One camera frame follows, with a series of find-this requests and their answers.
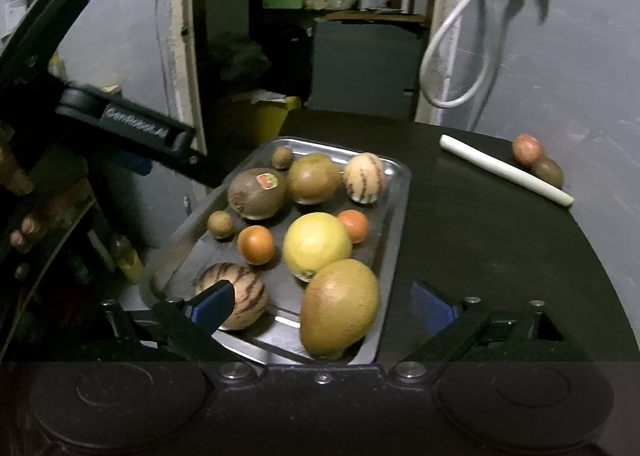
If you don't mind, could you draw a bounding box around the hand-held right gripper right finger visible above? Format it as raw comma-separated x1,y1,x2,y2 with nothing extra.
390,281,588,382

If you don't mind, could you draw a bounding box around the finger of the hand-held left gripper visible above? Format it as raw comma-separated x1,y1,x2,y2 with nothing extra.
0,0,91,86
116,151,221,189

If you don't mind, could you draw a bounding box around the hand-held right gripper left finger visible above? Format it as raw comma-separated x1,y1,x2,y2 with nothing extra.
100,279,261,382

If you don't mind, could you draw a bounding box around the round striped pepino melon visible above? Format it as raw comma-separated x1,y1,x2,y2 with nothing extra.
194,262,269,331

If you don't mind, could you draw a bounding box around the orange tangerine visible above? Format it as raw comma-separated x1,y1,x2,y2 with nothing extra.
336,209,371,244
236,225,276,265

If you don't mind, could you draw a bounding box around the metal tray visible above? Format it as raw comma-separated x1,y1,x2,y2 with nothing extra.
140,136,413,367

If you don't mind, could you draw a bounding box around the oval green-brown pear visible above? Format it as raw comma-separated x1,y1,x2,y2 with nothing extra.
299,258,381,361

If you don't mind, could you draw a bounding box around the large brown kiwi with sticker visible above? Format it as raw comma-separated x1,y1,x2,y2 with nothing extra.
227,168,289,221

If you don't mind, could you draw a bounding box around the yellow lemon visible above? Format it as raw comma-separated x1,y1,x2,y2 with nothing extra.
282,212,353,283

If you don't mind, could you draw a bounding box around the egg-shaped striped pepino melon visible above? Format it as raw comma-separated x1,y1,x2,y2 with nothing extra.
342,152,386,204

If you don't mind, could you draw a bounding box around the round green-brown pear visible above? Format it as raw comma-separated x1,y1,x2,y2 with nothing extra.
286,153,342,205

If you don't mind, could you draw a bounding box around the person's left hand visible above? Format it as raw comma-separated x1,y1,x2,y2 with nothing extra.
0,135,42,283

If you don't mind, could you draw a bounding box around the yellow bottle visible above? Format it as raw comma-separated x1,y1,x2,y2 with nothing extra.
112,235,146,285

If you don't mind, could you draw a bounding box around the dark bag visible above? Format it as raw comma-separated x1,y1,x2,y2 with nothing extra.
209,37,272,82

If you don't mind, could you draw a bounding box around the white paper sheet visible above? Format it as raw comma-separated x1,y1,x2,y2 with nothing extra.
247,90,289,105

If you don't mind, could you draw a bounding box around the yellow bin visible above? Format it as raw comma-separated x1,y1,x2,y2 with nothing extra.
251,97,302,147

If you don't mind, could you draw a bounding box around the white tube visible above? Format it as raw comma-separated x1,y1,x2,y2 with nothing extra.
439,134,575,207

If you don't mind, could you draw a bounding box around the small brown kiwi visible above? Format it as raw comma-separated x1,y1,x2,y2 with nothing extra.
530,156,565,189

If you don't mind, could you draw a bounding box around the small reddish apple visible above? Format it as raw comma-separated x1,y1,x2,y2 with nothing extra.
512,134,544,167

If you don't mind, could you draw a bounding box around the grey cabinet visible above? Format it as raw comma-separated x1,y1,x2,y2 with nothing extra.
309,17,427,120

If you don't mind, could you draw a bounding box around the peeling white door jamb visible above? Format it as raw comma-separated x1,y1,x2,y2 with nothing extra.
414,0,482,127

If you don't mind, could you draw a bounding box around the grey cable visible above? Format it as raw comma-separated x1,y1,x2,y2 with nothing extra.
154,10,174,112

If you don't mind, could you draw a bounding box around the white hose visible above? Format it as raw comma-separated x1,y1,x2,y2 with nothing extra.
419,0,502,109

